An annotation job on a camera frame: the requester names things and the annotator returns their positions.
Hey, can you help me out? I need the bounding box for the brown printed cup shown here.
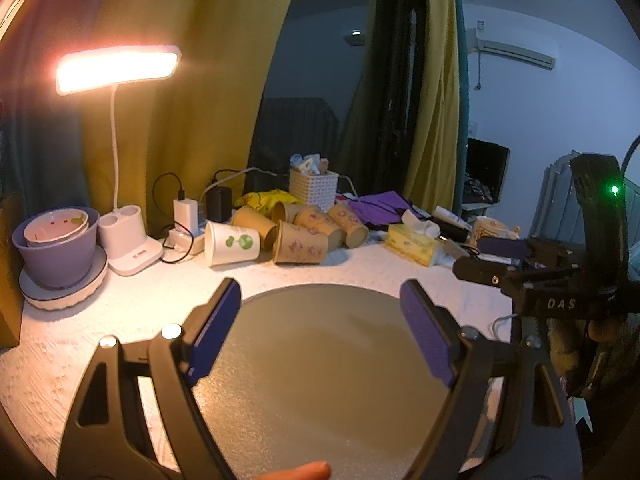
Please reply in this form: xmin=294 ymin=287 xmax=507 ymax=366
xmin=294 ymin=206 xmax=346 ymax=252
xmin=328 ymin=202 xmax=369 ymax=248

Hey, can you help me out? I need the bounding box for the purple cloth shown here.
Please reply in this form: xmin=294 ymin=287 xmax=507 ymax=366
xmin=346 ymin=191 xmax=430 ymax=228

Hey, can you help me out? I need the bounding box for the brown paper cup behind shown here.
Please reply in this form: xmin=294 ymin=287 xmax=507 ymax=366
xmin=271 ymin=202 xmax=320 ymax=226

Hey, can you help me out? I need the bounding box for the plain brown paper cup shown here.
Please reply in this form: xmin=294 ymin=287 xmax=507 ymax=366
xmin=231 ymin=206 xmax=278 ymax=252

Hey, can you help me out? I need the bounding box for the white power charger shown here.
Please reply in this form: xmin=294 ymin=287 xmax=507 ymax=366
xmin=174 ymin=198 xmax=200 ymax=236

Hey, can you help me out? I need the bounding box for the operator fingertip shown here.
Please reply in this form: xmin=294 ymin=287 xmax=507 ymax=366
xmin=256 ymin=462 xmax=332 ymax=480

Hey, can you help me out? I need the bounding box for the black power adapter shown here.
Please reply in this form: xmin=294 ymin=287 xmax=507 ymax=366
xmin=205 ymin=185 xmax=232 ymax=223

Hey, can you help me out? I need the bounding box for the black laptop monitor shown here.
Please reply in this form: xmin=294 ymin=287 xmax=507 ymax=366
xmin=463 ymin=138 xmax=510 ymax=205

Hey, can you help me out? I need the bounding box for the white power strip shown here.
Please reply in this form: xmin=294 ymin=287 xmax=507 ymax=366
xmin=164 ymin=228 xmax=205 ymax=256

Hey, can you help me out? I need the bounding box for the yellow curtain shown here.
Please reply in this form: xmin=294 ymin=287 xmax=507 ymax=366
xmin=79 ymin=0 xmax=291 ymax=235
xmin=405 ymin=0 xmax=460 ymax=211

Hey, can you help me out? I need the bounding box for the yellow curtain left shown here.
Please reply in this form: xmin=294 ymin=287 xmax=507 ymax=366
xmin=79 ymin=0 xmax=291 ymax=235

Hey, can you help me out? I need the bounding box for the purple plastic bowl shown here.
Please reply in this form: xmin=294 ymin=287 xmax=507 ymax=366
xmin=12 ymin=207 xmax=100 ymax=289

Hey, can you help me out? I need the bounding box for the yellow plastic bag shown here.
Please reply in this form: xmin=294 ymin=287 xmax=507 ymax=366
xmin=233 ymin=188 xmax=302 ymax=216

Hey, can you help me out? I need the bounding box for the brown paper cup with print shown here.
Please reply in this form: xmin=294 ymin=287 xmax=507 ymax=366
xmin=273 ymin=221 xmax=329 ymax=264

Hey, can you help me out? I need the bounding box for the yellow tissue box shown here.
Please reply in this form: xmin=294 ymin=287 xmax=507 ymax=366
xmin=385 ymin=223 xmax=446 ymax=266

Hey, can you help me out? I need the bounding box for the brown printed cup middle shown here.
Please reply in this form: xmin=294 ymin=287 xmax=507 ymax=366
xmin=294 ymin=206 xmax=346 ymax=252

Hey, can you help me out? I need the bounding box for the white LED desk lamp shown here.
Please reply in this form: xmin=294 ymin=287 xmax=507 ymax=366
xmin=54 ymin=44 xmax=182 ymax=276

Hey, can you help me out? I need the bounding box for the cardboard box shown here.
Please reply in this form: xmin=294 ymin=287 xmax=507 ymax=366
xmin=0 ymin=191 xmax=24 ymax=349

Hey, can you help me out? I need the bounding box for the pink white inner bowl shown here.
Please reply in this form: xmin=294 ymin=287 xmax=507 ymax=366
xmin=24 ymin=208 xmax=89 ymax=247

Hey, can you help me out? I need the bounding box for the white bear mug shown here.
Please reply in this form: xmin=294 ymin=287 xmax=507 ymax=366
xmin=469 ymin=216 xmax=520 ymax=247

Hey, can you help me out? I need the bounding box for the yellow curtain right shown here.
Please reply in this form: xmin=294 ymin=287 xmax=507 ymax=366
xmin=405 ymin=0 xmax=460 ymax=211

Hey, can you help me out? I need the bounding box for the white air conditioner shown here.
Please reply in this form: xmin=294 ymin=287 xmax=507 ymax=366
xmin=474 ymin=27 xmax=559 ymax=70

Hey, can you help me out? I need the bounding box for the brown printed cup right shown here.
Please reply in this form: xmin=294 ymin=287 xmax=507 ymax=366
xmin=328 ymin=202 xmax=369 ymax=248

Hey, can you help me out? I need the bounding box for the white paper cup green print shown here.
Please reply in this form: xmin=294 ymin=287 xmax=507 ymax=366
xmin=205 ymin=221 xmax=260 ymax=266

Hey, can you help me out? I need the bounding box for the round grey turntable mat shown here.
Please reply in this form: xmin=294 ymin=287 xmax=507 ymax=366
xmin=194 ymin=284 xmax=447 ymax=479

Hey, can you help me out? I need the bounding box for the white woven basket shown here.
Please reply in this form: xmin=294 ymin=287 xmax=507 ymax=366
xmin=288 ymin=169 xmax=340 ymax=211

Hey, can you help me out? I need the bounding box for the white round plate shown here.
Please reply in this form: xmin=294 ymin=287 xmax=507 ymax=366
xmin=18 ymin=245 xmax=110 ymax=312

